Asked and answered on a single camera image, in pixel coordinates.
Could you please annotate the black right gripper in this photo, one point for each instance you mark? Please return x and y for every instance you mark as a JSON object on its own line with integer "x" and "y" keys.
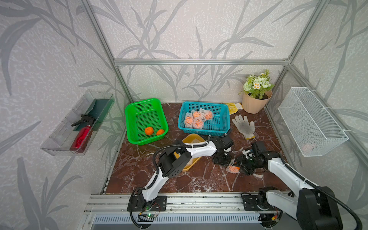
{"x": 241, "y": 160}

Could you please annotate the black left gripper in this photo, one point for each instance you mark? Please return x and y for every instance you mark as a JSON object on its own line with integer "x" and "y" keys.
{"x": 229, "y": 157}

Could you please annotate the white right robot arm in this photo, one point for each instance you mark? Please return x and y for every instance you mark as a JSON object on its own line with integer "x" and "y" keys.
{"x": 313, "y": 207}

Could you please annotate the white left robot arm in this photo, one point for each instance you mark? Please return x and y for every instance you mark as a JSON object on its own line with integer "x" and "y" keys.
{"x": 170, "y": 160}

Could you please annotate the teal plastic basket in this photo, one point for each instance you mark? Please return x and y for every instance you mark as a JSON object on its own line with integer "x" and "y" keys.
{"x": 218, "y": 126}

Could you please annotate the grey knit work glove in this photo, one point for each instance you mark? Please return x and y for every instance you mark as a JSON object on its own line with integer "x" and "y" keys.
{"x": 245, "y": 127}

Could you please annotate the yellow plastic tray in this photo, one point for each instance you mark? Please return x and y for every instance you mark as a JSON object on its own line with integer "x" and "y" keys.
{"x": 191, "y": 139}

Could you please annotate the yellow dotted work glove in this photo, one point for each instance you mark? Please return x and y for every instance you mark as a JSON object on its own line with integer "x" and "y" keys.
{"x": 234, "y": 107}

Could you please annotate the netted orange large left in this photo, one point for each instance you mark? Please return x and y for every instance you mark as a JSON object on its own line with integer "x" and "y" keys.
{"x": 189, "y": 119}

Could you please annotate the beige ribbed flower pot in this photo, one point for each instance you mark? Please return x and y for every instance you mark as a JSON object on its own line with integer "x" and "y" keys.
{"x": 252, "y": 105}

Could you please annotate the white green artificial flowers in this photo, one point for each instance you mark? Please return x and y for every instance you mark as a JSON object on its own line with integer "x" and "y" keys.
{"x": 257, "y": 86}

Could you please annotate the dark green trowel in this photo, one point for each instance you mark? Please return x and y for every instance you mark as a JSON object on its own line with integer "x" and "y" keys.
{"x": 98, "y": 110}

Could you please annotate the white wire mesh basket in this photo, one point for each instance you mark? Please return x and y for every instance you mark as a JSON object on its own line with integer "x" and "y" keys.
{"x": 310, "y": 123}

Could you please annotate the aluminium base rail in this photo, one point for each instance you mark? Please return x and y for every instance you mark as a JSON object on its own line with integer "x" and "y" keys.
{"x": 178, "y": 208}

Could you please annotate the clear plastic wall shelf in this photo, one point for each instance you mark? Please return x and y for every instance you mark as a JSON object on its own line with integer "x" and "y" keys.
{"x": 75, "y": 133}

